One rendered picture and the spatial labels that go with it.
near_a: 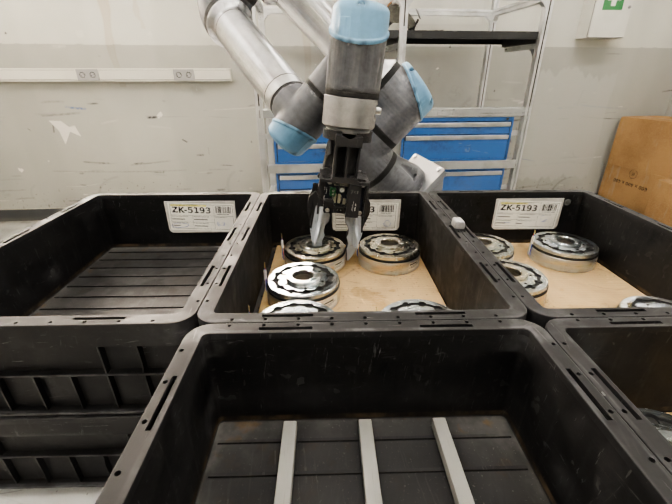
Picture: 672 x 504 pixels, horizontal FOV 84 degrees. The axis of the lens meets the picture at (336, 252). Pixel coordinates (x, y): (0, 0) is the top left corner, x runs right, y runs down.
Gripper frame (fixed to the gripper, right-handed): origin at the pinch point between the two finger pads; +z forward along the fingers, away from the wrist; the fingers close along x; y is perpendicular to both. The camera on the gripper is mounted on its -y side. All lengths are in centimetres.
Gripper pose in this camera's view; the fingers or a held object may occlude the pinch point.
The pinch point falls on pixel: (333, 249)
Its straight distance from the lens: 64.0
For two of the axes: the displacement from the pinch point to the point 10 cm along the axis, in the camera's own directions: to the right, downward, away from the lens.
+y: 0.3, 4.2, -9.1
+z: -1.0, 9.0, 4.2
